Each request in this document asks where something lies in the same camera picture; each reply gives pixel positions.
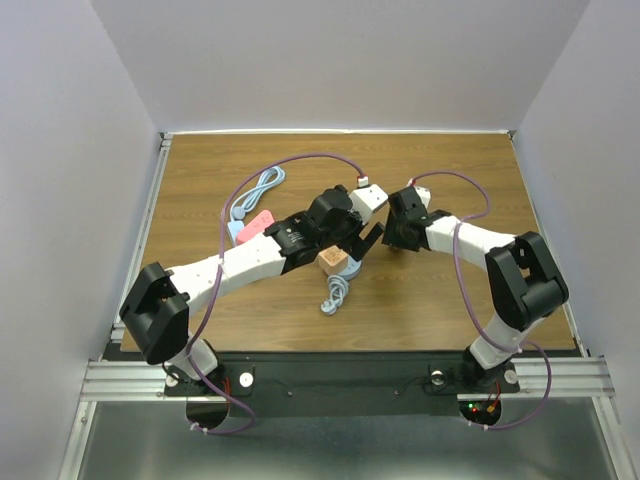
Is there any round strip grey cable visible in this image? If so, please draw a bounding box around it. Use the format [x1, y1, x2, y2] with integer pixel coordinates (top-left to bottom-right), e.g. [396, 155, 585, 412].
[319, 275, 351, 317]

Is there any aluminium front rail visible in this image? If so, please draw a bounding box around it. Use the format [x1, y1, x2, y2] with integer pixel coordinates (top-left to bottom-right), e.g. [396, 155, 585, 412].
[80, 357, 616, 402]

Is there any white rectangular power strip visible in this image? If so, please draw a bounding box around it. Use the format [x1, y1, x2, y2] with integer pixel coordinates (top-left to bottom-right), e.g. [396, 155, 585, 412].
[226, 220, 245, 244]

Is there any white round power strip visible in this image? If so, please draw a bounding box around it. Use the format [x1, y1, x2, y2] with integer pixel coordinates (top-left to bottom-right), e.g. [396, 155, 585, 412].
[337, 256, 362, 281]

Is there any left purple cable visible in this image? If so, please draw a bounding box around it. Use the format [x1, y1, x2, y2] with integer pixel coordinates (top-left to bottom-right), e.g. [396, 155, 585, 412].
[188, 152, 369, 436]

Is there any white power strip cable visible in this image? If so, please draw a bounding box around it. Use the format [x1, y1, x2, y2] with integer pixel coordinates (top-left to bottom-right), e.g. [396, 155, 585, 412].
[229, 166, 288, 222]

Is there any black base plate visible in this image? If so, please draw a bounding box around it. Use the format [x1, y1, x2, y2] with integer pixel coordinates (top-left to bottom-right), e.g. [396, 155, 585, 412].
[164, 351, 521, 419]

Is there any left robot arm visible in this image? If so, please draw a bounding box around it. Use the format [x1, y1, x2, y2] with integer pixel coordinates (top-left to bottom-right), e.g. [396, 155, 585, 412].
[119, 184, 388, 394]

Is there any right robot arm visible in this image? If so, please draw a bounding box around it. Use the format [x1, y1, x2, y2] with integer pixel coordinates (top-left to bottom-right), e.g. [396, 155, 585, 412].
[382, 186, 569, 390]

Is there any pink triangular power strip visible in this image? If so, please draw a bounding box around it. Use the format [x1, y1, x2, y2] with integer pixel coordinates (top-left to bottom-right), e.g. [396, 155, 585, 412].
[235, 210, 274, 245]

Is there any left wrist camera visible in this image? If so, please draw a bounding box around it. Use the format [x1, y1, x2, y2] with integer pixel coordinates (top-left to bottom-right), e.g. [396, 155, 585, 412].
[349, 175, 388, 225]

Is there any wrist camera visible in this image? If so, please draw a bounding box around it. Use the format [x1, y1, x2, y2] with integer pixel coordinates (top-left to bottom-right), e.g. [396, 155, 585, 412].
[407, 180, 431, 207]
[349, 175, 388, 225]

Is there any aluminium left rail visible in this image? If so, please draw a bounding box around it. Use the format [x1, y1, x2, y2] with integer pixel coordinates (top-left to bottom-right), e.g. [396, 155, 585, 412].
[109, 132, 174, 343]

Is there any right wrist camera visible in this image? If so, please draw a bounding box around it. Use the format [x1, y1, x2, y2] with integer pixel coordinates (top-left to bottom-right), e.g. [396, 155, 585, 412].
[407, 180, 431, 207]

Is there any aluminium rail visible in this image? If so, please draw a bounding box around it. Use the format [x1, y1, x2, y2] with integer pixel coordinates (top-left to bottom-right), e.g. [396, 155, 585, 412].
[109, 132, 174, 343]
[80, 357, 616, 402]

